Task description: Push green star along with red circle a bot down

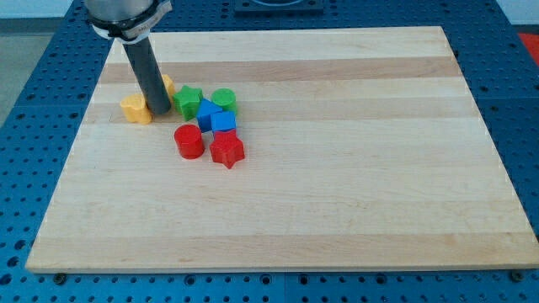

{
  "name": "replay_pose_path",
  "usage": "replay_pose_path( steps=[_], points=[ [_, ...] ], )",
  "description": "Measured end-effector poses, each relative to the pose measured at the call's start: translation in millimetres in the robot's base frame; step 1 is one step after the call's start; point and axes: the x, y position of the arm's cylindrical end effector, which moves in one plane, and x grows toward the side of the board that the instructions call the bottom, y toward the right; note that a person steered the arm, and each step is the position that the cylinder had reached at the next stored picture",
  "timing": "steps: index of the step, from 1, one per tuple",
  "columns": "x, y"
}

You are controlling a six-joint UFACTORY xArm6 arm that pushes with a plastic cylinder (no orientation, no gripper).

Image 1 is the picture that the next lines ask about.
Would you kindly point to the red star block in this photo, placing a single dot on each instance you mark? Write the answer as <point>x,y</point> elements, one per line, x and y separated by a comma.
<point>227,148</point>

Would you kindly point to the green star block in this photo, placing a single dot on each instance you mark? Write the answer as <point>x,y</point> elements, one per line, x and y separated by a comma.
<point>187,101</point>

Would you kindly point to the blue cube block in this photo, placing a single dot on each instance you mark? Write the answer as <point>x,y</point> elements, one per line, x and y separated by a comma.
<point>223,121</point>

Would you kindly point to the green cylinder block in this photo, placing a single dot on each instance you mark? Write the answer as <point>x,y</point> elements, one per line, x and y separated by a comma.
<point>225,98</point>

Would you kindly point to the blue triangle block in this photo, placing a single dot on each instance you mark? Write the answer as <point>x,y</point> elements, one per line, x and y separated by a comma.
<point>204,113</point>

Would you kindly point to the red cylinder block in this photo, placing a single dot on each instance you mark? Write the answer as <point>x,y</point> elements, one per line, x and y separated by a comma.
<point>189,141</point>

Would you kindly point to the light wooden board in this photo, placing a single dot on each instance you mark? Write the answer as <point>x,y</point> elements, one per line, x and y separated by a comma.
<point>365,151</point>

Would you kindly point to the yellow block behind rod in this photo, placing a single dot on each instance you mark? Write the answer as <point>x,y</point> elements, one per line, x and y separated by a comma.
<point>169,86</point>

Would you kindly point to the yellow heart block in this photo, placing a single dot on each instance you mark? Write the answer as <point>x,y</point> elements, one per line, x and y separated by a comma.
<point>135,110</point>

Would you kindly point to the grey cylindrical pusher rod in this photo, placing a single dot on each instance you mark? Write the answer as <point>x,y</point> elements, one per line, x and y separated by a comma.
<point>144,65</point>

